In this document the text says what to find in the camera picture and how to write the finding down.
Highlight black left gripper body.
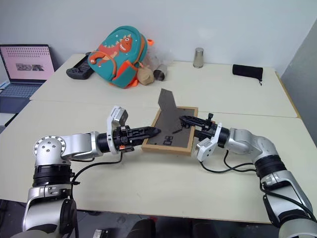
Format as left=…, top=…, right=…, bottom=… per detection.
left=112, top=125, right=136, bottom=152

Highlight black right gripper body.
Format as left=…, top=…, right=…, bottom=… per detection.
left=195, top=113, right=219, bottom=141

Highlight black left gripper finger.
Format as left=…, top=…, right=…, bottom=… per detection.
left=130, top=134, right=156, bottom=147
left=129, top=126, right=162, bottom=137

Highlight wooden picture frame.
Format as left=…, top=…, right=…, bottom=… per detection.
left=141, top=88, right=199, bottom=157

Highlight beige plush toy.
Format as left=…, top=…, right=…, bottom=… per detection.
left=137, top=66, right=155, bottom=86

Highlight steel cup lying sideways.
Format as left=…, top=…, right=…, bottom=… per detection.
left=153, top=63, right=169, bottom=81

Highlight clear plastic bag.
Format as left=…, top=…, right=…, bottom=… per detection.
left=144, top=47, right=174, bottom=72

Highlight teal dinosaur backpack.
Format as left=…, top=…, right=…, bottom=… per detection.
left=88, top=25, right=156, bottom=89

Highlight black game controller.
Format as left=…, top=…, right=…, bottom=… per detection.
left=65, top=52, right=95, bottom=80

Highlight dark rounded shape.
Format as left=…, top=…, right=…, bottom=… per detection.
left=133, top=219, right=157, bottom=238

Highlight small silver box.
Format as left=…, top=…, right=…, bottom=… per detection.
left=93, top=229, right=110, bottom=238

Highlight open laptop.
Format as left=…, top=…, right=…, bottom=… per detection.
left=0, top=44, right=56, bottom=105

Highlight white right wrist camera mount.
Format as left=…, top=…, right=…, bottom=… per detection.
left=192, top=122, right=222, bottom=162

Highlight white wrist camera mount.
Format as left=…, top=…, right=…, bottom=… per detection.
left=192, top=122, right=222, bottom=162
left=106, top=106, right=129, bottom=155

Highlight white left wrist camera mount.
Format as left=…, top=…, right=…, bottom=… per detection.
left=106, top=106, right=129, bottom=155

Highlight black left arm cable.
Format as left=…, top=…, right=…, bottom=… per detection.
left=69, top=148, right=124, bottom=193

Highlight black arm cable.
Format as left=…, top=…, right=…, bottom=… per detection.
left=69, top=148, right=124, bottom=193
left=199, top=149, right=260, bottom=174

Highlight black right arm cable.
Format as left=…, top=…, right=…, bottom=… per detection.
left=199, top=149, right=260, bottom=174

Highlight black drawstring pouch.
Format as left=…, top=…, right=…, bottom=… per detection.
left=232, top=64, right=264, bottom=86

